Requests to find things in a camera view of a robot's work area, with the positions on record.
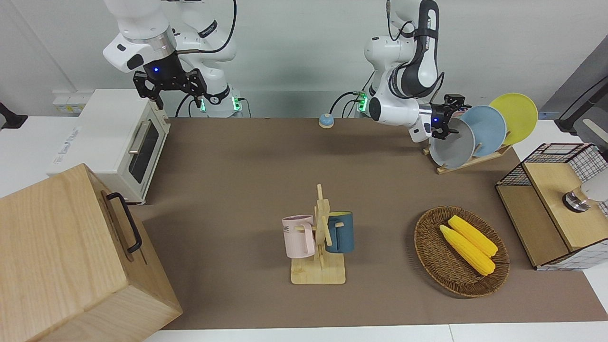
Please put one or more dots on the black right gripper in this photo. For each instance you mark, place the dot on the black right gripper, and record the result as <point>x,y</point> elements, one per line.
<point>164,71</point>

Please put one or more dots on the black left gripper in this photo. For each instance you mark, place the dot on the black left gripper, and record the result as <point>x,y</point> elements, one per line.
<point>439,118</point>

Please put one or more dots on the gray plate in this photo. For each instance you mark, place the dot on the gray plate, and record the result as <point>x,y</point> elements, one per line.
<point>451,147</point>

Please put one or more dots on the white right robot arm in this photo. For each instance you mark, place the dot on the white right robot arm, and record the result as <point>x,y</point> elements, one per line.
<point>142,19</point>

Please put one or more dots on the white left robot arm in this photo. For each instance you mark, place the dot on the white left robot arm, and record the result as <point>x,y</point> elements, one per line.
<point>394,47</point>

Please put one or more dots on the light blue plate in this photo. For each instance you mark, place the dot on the light blue plate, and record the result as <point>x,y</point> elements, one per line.
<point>487,130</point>

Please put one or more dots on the wooden plate rack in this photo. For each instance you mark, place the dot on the wooden plate rack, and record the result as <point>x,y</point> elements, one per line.
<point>456,167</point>

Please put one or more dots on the yellow plate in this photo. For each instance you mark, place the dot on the yellow plate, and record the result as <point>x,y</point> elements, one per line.
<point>517,114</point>

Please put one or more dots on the white toaster oven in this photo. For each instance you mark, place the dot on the white toaster oven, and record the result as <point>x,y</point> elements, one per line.
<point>104,137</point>

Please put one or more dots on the brown table mat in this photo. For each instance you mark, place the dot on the brown table mat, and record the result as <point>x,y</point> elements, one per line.
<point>237,180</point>

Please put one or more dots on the yellow corn cob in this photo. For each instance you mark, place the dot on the yellow corn cob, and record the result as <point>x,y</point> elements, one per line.
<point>468,251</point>
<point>475,235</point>

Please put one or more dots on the blue service bell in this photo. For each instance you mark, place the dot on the blue service bell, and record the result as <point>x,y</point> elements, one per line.
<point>326,121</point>

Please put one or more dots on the black and gray stand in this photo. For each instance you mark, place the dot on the black and gray stand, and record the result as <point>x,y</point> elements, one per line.
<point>579,107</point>

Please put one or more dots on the brown wicker basket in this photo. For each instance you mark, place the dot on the brown wicker basket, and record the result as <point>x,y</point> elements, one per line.
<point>441,266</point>

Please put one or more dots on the dark teal mug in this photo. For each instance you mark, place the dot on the dark teal mug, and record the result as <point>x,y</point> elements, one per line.
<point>343,235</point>

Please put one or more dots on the white cylinder grinder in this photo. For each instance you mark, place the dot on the white cylinder grinder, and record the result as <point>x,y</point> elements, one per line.
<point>596,187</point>

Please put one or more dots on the pink mug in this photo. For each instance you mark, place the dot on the pink mug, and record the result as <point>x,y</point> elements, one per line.
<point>297,235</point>

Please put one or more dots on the wooden mug tree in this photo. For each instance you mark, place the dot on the wooden mug tree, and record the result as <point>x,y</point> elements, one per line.
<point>318,273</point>

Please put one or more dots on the large wooden box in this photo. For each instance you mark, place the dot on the large wooden box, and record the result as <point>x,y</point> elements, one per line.
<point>57,256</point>

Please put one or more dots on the white wall socket strip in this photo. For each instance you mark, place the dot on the white wall socket strip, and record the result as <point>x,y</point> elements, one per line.
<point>71,102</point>

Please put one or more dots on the black clamp mount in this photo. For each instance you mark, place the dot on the black clamp mount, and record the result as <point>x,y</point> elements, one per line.
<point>12,118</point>

